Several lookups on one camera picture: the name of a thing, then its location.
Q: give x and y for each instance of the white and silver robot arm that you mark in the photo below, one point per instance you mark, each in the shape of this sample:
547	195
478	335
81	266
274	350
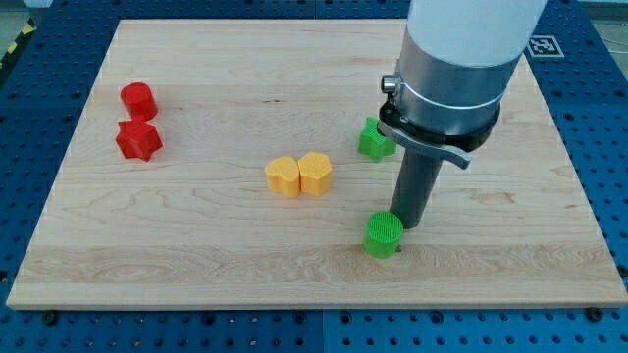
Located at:
455	63

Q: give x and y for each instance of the yellow hexagon block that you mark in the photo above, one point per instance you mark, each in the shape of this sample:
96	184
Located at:
316	173

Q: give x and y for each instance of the yellow heart block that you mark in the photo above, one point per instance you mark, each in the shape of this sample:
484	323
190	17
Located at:
283	176

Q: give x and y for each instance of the green star block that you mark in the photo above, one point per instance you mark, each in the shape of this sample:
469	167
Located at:
372	143

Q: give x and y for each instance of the green cylinder block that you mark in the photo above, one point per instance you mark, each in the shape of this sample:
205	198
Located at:
383	234

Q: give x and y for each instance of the wooden board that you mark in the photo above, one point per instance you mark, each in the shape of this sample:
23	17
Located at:
196	226

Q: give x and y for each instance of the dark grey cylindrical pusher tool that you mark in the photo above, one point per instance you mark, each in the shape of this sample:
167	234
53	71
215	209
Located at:
414	185

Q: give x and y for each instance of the red star block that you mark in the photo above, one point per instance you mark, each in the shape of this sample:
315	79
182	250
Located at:
138	140

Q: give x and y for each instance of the red cylinder block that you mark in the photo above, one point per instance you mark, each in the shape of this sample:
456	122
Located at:
139	101

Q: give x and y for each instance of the fiducial marker tag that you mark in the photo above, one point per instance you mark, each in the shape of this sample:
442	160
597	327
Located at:
544	46

